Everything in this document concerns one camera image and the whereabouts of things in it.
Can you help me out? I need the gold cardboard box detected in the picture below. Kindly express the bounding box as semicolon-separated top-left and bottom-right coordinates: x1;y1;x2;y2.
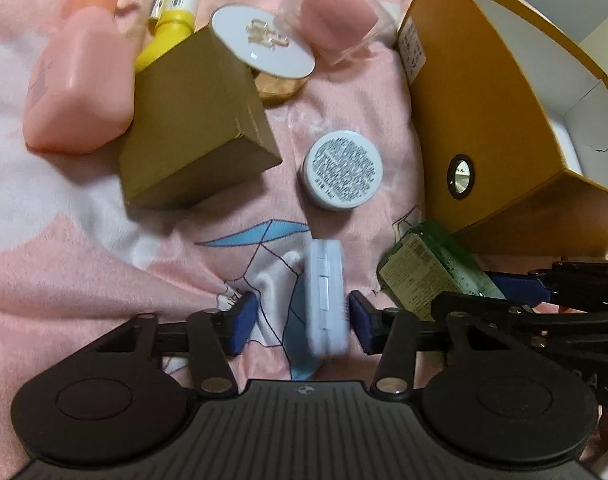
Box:
119;25;284;211

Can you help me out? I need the orange cardboard box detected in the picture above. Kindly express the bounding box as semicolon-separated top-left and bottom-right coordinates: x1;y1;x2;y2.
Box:
396;0;608;264

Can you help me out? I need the yellow tube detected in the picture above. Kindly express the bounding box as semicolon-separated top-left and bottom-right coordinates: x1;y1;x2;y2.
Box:
134;0;203;74

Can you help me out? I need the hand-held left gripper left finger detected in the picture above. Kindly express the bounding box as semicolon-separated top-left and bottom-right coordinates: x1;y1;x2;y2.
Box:
91;292;260;401

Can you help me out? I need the clear box with pink sponge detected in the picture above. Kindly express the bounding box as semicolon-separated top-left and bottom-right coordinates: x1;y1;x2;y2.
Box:
278;0;397;66

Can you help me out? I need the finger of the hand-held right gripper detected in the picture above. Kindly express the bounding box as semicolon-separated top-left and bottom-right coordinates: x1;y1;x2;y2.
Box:
485;259;608;307
430;291;559;333

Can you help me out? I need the white round jar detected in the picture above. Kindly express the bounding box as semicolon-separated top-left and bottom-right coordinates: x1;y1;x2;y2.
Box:
298;130;385;211

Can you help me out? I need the light blue case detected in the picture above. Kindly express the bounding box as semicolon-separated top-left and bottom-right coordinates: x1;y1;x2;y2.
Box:
304;237;351;359

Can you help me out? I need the pink bottle with orange cap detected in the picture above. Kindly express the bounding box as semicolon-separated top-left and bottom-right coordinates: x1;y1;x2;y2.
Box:
23;0;155;155

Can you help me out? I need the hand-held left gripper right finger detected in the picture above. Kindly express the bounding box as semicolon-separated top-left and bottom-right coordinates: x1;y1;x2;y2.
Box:
348;291;490;402

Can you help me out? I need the green bottle with label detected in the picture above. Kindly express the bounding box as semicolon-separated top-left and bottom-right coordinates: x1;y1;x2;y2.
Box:
376;221;507;322

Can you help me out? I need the pink printed blanket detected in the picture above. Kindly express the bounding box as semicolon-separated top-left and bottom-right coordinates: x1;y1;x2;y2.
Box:
0;0;608;480

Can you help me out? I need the white and gold round compact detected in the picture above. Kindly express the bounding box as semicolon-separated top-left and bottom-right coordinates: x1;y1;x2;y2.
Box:
210;5;317;106

